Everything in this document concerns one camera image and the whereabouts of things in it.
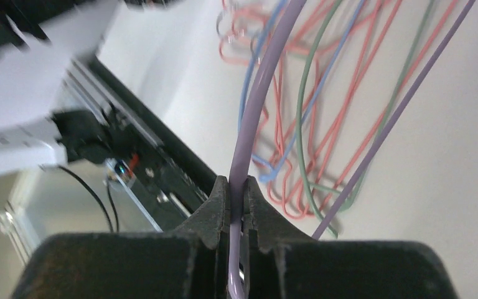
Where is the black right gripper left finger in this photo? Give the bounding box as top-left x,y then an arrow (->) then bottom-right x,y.
11,175 -> 230,299

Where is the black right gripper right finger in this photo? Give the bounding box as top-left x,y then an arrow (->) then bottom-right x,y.
244,177 -> 457,298

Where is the blue plastic hanger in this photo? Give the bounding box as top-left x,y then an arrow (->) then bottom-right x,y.
237,0 -> 368,185

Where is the lilac plastic hanger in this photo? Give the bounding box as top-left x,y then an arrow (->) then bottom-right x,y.
227,1 -> 474,298

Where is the green plastic hanger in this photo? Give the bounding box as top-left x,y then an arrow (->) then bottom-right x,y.
295,1 -> 457,221

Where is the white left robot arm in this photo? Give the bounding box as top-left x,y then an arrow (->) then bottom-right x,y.
0,1 -> 118,175

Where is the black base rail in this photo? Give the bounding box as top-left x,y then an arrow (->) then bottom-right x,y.
53,57 -> 216,231

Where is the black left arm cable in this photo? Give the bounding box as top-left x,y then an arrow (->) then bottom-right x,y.
57,164 -> 120,234

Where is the pink wire hanger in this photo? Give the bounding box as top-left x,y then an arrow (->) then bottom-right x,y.
296,0 -> 461,216
218,0 -> 405,219

